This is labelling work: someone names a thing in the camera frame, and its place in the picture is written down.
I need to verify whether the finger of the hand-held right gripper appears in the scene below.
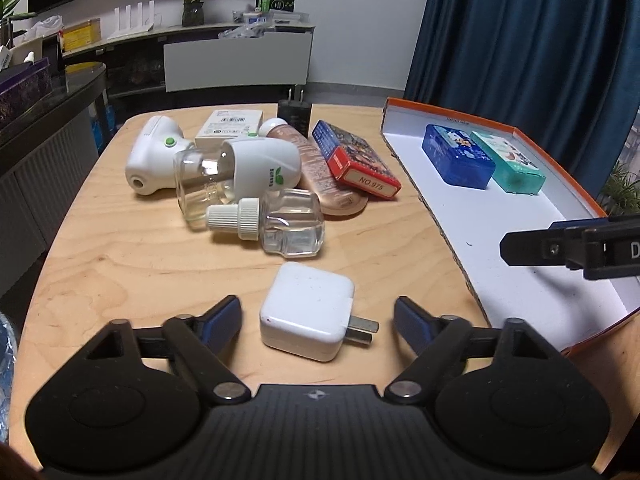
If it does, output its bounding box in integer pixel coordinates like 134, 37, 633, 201
499, 215, 640, 271

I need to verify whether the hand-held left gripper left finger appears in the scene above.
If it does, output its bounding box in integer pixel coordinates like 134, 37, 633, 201
87, 295, 252, 407

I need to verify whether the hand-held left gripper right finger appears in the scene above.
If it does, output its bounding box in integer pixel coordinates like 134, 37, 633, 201
384, 296, 551, 407

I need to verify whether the white tray with orange rim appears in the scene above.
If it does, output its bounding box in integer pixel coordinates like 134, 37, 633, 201
380, 97, 640, 357

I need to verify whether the white charger adapter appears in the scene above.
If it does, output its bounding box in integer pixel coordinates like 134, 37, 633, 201
259, 262, 380, 363

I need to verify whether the clear bottle with white cap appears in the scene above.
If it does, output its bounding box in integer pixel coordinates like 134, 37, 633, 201
206, 188, 325, 260

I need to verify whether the white repellent heater with bottle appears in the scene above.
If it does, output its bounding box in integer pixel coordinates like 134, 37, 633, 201
173, 137, 303, 232

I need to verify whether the red and blue card box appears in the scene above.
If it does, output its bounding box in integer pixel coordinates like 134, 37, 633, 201
311, 120, 403, 202

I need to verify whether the green floor plant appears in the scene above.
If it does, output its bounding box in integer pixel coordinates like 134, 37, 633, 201
599, 159, 640, 217

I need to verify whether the blue plastic box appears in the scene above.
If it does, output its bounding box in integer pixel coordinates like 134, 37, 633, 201
421, 123, 496, 191

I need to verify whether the rose gold cosmetic tube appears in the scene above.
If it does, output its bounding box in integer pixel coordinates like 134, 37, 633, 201
259, 117, 370, 219

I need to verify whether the small white cardboard box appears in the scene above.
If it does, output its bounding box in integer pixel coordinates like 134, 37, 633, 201
194, 108, 265, 152

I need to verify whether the dark blue curtain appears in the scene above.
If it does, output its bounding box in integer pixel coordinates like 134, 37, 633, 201
402, 0, 640, 198

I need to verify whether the black charger adapter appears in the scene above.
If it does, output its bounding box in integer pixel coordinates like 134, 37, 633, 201
277, 87, 312, 138

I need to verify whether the blue plastic bag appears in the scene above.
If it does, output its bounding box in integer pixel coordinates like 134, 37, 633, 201
0, 311, 19, 443

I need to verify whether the dark side counter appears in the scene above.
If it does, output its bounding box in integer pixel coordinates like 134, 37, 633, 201
0, 62, 118, 301

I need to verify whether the white and black tv cabinet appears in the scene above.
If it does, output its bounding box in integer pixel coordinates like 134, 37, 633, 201
54, 21, 316, 107

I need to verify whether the clear plastic bag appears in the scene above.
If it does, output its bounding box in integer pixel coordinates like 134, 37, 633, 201
218, 24, 273, 42

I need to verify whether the purple box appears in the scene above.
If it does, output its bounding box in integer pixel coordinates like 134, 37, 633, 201
0, 57, 52, 130

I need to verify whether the white router with antennas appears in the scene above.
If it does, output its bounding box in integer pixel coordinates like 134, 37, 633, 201
107, 2, 169, 41

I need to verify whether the yellow box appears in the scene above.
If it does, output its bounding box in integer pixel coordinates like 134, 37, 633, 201
60, 18, 104, 54

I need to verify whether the white plastic bag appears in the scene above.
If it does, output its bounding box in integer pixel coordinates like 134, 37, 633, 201
29, 15, 64, 37

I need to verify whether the green leafy plant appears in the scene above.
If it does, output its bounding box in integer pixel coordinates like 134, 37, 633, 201
0, 0, 35, 47

